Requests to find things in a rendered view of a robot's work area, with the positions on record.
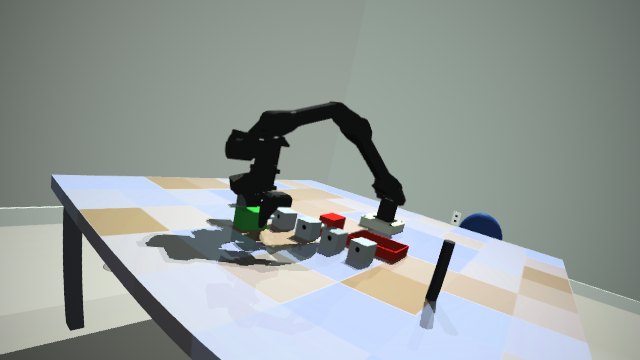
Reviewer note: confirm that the red tray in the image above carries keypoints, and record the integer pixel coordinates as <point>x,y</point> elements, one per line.
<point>386,248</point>

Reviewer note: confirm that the red block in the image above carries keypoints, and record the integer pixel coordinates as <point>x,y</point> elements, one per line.
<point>332,220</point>

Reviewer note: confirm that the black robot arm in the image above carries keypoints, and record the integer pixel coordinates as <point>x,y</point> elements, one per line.
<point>276,123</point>

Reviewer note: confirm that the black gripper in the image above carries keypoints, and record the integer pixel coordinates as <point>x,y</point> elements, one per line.
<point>267,201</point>

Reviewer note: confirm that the black cylinder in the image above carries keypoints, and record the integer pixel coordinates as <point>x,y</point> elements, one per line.
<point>440,270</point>

